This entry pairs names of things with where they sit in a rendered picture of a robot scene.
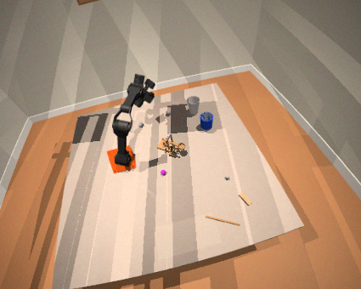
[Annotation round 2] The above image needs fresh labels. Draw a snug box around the blue cylindrical cup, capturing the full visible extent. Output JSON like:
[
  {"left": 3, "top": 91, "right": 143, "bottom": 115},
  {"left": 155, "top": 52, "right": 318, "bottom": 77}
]
[{"left": 200, "top": 112, "right": 213, "bottom": 131}]

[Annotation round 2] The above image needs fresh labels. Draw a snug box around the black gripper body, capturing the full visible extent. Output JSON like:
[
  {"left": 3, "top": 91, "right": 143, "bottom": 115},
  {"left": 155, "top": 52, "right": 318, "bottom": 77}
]
[{"left": 134, "top": 79, "right": 156, "bottom": 108}]

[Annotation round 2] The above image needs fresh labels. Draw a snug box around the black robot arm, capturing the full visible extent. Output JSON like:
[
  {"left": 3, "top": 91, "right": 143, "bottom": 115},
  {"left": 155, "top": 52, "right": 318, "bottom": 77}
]
[{"left": 112, "top": 74, "right": 155, "bottom": 167}]

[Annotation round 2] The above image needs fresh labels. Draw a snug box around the grey cup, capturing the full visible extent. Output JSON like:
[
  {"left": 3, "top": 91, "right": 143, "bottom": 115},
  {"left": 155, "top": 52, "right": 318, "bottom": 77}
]
[{"left": 187, "top": 96, "right": 200, "bottom": 114}]

